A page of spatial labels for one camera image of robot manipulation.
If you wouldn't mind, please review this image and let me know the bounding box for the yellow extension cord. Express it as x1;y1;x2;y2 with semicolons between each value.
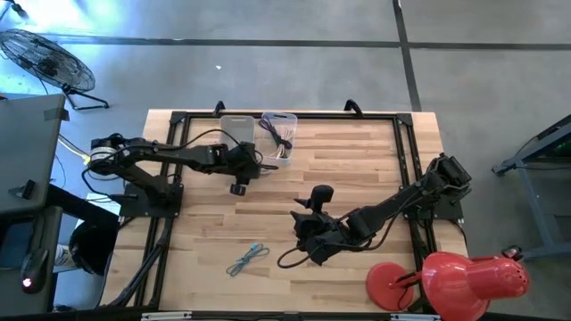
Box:
57;135;93;162

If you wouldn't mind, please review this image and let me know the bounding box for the clear plastic bin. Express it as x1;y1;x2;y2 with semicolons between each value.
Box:
254;111;299;167

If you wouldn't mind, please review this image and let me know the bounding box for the dark grey desk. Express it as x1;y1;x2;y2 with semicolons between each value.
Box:
0;204;63;316

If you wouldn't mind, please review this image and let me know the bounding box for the beige USB cable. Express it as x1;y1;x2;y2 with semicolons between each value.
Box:
274;128;296;161

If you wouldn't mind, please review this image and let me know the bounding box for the teal black braided USB cable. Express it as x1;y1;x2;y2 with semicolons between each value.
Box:
225;243;271;277

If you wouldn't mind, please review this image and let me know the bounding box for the red desk lamp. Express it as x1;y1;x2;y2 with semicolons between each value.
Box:
365;243;532;321

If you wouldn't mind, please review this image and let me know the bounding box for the black tape strip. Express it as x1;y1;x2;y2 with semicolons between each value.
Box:
43;106;70;122

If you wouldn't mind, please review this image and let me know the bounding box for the white bracket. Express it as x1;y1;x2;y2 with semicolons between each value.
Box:
141;311;193;321
390;313;442;321

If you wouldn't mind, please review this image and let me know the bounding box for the white blue-printed item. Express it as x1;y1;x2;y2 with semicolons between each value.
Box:
54;243;78;272

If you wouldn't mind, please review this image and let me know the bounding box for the grey metal cart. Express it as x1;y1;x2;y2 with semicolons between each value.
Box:
492;113;571;260

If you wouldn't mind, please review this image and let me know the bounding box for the black aluminium table frame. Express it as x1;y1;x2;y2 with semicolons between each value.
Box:
106;100;468;313

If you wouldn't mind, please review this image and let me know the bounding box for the small black clip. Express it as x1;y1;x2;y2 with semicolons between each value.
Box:
7;178;37;200

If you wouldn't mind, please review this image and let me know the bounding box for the black stand leg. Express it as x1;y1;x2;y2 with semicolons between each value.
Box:
6;0;30;21

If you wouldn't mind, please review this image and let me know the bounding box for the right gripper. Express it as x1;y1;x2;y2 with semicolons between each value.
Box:
289;184;358;268

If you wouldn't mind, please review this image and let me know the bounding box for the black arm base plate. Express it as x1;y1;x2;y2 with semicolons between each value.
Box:
401;195;466;221
119;182;185;219

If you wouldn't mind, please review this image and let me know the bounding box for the white plastic bin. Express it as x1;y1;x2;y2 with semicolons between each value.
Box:
218;114;257;148

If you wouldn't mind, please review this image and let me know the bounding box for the black round stool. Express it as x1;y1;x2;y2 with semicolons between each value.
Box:
68;220;120;276

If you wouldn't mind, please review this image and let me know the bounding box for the black computer mouse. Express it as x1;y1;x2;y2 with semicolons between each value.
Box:
20;248;50;295

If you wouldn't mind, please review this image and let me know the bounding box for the black floor fan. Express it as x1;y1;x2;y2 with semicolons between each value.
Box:
0;28;111;111

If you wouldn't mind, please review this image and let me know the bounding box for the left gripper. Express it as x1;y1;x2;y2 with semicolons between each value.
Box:
220;141;280;197

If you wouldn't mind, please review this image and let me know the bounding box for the purple USB cable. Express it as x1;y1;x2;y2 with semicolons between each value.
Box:
258;116;294;151

